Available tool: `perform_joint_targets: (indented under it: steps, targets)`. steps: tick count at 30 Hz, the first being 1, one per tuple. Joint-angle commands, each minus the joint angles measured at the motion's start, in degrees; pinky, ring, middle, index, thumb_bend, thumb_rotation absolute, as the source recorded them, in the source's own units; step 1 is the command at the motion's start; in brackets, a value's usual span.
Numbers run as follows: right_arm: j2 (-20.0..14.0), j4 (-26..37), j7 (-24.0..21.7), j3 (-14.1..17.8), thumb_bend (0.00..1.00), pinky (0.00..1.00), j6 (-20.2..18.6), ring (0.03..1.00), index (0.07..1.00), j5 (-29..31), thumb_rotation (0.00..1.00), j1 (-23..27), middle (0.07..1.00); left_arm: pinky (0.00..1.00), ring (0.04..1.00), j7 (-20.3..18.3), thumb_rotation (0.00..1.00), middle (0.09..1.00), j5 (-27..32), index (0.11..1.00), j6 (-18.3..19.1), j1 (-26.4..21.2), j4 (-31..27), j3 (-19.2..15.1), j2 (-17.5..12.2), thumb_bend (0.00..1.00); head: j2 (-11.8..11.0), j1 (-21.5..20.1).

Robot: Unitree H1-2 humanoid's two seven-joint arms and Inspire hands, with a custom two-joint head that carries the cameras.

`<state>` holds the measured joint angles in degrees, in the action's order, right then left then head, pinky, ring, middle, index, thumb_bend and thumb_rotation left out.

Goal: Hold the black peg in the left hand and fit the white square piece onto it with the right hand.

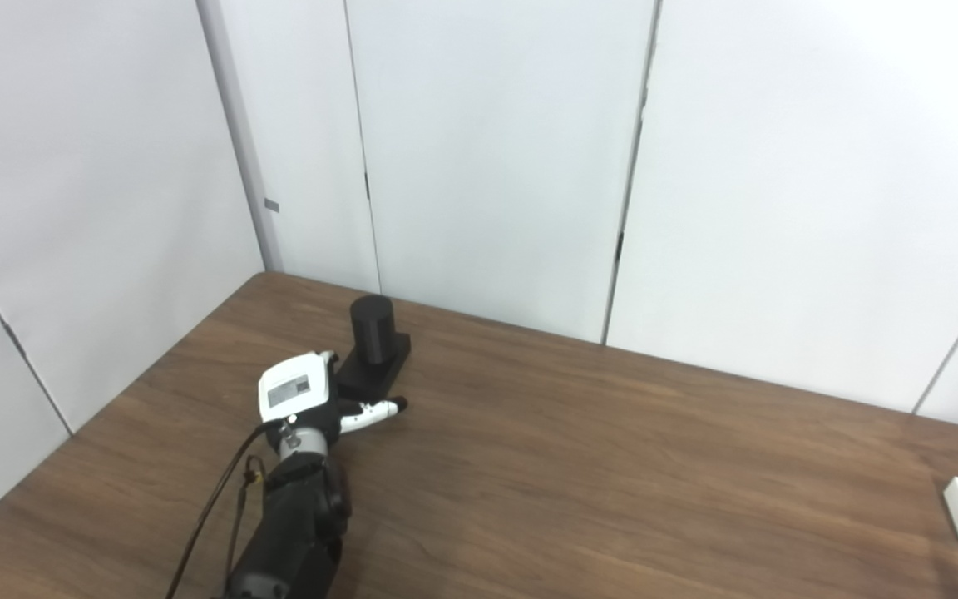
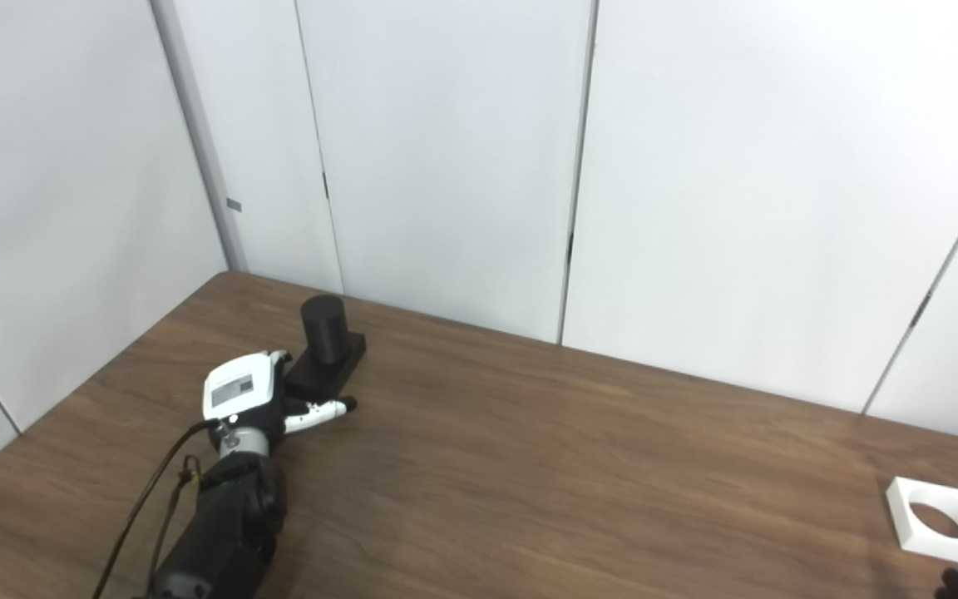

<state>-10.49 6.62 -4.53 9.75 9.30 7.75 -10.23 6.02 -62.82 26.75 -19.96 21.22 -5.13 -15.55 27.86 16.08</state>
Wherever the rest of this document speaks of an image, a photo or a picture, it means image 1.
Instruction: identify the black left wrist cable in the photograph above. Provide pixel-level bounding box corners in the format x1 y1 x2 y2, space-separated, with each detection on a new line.
165 420 280 599

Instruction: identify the black peg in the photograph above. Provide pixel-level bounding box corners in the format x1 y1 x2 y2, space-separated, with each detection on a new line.
336 295 412 399

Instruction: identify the thin left wire yellow connector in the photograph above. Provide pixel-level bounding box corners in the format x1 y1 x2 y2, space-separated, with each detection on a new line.
225 456 268 587

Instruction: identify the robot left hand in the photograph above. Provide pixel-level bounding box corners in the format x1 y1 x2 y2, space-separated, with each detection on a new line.
257 349 408 442

